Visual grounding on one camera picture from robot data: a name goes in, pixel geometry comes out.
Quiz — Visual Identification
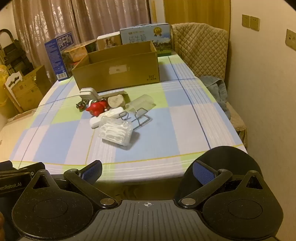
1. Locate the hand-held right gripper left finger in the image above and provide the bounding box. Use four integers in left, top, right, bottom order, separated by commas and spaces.
31, 161, 117, 209

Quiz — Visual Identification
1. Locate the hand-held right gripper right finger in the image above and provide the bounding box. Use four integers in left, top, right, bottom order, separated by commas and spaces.
179, 161, 266, 208

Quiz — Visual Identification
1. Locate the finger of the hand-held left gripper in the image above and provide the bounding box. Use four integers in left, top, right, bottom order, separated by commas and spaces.
11, 162, 46, 174

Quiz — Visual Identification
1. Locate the white remote control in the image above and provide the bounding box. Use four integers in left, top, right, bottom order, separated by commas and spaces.
90, 107, 126, 129

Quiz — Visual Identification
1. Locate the red cartoon cat figure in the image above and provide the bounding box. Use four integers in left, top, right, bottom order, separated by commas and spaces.
86, 100, 109, 116

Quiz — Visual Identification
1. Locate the pale round roll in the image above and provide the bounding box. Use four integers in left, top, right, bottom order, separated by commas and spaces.
107, 95, 126, 109

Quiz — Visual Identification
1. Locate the translucent plastic cup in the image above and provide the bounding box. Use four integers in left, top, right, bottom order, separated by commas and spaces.
125, 94, 155, 113

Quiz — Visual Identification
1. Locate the brown cardboard box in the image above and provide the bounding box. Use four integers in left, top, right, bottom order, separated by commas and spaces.
71, 41, 160, 93
10, 65, 52, 112

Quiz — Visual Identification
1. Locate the black round stool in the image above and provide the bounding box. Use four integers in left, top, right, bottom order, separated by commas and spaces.
175, 146, 263, 200

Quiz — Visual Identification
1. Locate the clear floss pick box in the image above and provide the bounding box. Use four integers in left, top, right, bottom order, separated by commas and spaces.
97, 116, 134, 147

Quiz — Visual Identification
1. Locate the closed brown cardboard box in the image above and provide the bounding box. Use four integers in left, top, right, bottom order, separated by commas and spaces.
10, 65, 52, 112

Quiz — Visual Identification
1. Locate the grey towel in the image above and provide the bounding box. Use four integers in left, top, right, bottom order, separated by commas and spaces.
200, 75, 231, 120

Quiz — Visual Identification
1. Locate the white wooden chair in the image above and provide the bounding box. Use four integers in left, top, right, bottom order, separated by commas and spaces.
4, 71, 23, 114

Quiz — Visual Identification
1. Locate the black metal rack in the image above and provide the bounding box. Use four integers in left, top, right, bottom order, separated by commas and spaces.
0, 29, 35, 77

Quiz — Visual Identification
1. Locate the dark blue milk carton box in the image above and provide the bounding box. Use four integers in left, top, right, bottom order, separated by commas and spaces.
44, 32, 75, 81

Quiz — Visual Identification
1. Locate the brown instant noodle bowl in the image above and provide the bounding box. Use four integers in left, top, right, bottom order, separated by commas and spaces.
63, 39, 97, 63

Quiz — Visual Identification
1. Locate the beige quilted chair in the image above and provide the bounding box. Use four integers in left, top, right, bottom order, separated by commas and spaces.
171, 23, 248, 150

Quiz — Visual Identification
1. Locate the white humidifier box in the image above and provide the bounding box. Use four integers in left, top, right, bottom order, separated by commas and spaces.
96, 32, 122, 51

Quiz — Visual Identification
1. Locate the light blue milk carton box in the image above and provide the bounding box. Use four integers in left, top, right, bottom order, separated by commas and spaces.
120, 23, 173, 57

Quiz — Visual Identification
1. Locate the pink patterned curtain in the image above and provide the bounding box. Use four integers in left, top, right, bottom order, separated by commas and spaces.
11, 0, 151, 70

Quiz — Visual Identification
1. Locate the wooden wardrobe door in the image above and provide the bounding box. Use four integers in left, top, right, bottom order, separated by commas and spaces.
163, 0, 232, 77

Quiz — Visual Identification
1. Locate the white wardrobe door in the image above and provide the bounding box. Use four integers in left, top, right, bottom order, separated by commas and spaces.
148, 0, 165, 26

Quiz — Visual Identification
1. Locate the metal wire rack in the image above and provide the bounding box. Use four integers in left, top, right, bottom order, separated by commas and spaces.
119, 108, 150, 131

